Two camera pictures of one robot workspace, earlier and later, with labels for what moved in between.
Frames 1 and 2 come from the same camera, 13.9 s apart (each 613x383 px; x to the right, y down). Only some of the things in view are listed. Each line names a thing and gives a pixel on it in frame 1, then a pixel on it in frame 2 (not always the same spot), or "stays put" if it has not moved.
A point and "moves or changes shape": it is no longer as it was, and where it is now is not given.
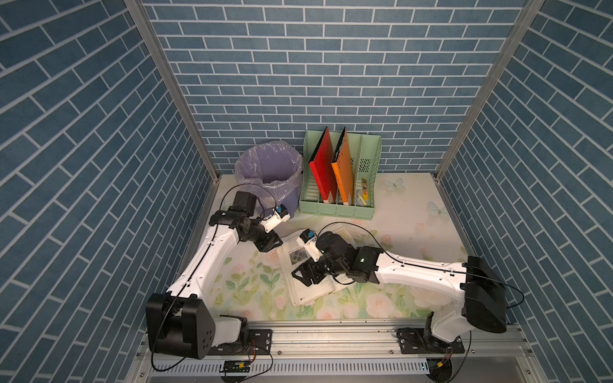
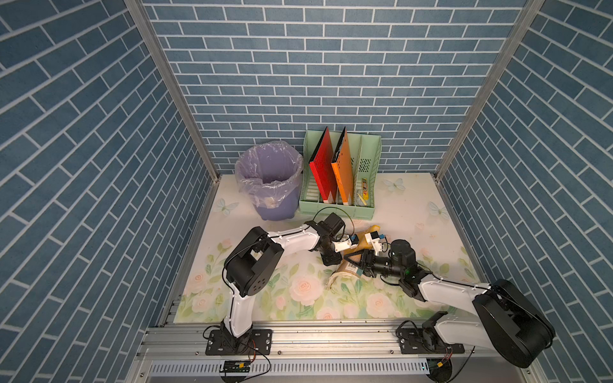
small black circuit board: x=236 y=366 stays put
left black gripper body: x=256 y=232 -> x=328 y=254
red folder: x=321 y=163 stays put
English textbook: x=292 y=254 moves or changes shape
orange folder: x=342 y=163 stays put
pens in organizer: x=365 y=197 stays put
